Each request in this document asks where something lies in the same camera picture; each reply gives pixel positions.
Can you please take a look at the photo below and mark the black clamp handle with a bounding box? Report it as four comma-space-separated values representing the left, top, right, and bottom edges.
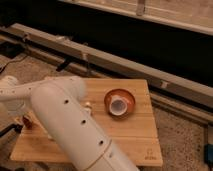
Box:
0, 124, 23, 138

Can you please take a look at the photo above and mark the white tube bottle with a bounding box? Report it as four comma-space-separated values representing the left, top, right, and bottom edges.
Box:
84, 102, 92, 115

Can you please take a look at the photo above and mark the wooden board table top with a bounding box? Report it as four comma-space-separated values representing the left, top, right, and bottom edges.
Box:
10, 78, 163, 166

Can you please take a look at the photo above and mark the long metal rail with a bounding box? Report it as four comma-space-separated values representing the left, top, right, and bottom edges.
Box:
0, 24, 213, 108

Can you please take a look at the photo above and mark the blue object at right edge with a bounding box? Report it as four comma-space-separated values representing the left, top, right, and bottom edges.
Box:
204, 144, 213, 165

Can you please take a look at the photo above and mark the white cup in bowl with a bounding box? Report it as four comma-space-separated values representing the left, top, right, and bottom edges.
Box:
109, 95, 127, 116

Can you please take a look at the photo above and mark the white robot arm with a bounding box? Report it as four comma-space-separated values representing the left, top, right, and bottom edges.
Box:
0, 76, 139, 171

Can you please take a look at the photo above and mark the orange bowl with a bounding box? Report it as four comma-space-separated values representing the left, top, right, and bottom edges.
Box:
104, 89, 135, 118

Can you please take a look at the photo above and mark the black box on floor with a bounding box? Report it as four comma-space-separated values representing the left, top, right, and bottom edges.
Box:
0, 42, 24, 59

